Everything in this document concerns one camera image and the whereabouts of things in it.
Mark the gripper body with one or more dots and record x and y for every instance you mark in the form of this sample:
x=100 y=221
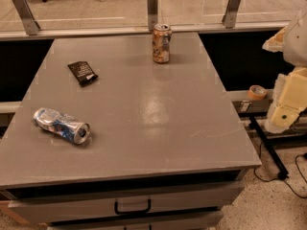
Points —
x=297 y=43

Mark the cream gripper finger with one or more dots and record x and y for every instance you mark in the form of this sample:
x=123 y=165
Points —
x=284 y=115
x=275 y=43

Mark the orange soda can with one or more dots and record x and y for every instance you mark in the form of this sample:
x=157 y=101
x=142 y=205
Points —
x=162 y=34

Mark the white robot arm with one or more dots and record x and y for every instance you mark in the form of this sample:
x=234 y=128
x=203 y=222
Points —
x=295 y=53

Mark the black rxbar chocolate wrapper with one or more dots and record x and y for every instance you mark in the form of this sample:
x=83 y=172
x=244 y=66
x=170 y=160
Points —
x=82 y=72

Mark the crushed blue silver can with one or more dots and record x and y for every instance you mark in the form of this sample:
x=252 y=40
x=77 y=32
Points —
x=64 y=125

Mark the orange tape roll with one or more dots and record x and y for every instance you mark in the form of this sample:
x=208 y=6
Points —
x=257 y=92

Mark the black metal stand leg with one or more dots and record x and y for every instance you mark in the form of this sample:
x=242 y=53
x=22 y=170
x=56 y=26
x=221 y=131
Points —
x=283 y=173

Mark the grey lower drawer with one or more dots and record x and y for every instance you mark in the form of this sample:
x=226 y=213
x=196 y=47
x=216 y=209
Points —
x=184 y=221

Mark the grey drawer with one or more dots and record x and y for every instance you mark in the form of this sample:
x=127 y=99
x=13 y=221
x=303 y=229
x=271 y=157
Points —
x=184 y=221
x=100 y=205

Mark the grey top drawer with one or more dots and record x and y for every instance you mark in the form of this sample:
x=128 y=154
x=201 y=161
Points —
x=100 y=205

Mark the right metal bracket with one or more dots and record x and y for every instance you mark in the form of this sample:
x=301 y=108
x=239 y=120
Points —
x=230 y=15

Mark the metal bracket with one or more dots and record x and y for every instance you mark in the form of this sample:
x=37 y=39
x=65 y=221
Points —
x=152 y=9
x=230 y=15
x=31 y=27

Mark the middle metal bracket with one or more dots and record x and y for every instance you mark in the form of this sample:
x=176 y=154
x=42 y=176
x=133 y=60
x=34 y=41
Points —
x=152 y=9

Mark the black drawer handle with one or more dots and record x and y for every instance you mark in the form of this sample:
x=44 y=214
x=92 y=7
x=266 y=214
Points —
x=132 y=207

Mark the left metal bracket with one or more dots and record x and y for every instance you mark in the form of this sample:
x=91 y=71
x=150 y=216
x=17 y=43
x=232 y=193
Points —
x=31 y=27

